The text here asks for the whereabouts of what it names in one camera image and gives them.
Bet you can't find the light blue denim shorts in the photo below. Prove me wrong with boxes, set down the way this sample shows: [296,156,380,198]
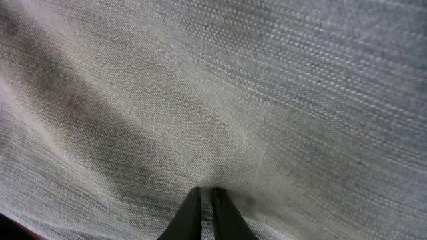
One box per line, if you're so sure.
[1,0,426,239]

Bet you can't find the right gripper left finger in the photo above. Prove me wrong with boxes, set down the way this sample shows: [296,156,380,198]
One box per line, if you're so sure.
[157,187,202,240]

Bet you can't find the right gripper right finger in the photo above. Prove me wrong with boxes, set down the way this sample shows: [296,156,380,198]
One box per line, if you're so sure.
[211,187,258,240]

